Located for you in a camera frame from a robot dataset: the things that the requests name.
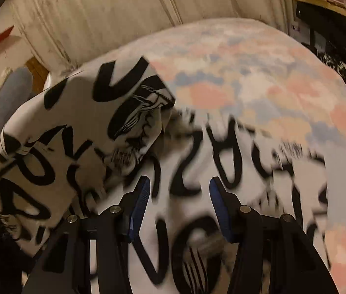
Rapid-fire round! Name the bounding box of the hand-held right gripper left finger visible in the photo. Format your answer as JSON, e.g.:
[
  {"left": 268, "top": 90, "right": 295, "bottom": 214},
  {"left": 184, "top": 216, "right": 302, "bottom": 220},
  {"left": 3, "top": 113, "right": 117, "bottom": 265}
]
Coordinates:
[{"left": 23, "top": 176, "right": 151, "bottom": 294}]

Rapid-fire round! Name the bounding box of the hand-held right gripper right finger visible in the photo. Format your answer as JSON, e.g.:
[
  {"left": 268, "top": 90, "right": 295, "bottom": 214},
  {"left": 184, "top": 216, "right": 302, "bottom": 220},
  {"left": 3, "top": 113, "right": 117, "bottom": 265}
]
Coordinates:
[{"left": 209, "top": 177, "right": 339, "bottom": 294}]

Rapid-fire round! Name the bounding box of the white black printed shirt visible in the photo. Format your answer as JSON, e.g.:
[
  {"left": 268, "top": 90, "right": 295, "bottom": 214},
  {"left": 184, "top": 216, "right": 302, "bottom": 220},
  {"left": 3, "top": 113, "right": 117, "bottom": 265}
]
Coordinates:
[{"left": 0, "top": 57, "right": 333, "bottom": 294}]

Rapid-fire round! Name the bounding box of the pastel patchy bed sheet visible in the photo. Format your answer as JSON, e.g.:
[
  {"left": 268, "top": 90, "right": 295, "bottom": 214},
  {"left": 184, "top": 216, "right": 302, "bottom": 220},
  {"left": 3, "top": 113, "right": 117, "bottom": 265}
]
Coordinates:
[{"left": 51, "top": 18, "right": 346, "bottom": 294}]

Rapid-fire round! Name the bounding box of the grey-blue cushion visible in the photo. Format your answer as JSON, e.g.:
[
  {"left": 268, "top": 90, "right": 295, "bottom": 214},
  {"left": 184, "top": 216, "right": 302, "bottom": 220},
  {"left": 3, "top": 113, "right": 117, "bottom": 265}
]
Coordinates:
[{"left": 0, "top": 67, "right": 35, "bottom": 160}]

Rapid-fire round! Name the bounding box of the beige curtain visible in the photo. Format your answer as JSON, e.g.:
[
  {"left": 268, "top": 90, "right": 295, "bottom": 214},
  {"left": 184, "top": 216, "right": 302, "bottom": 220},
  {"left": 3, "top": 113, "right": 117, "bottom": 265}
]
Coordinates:
[{"left": 8, "top": 0, "right": 293, "bottom": 78}]

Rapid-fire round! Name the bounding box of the wooden shelf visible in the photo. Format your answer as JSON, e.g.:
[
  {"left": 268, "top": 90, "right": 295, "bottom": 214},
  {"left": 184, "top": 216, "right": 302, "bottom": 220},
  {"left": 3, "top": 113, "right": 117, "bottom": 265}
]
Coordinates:
[{"left": 292, "top": 0, "right": 346, "bottom": 30}]

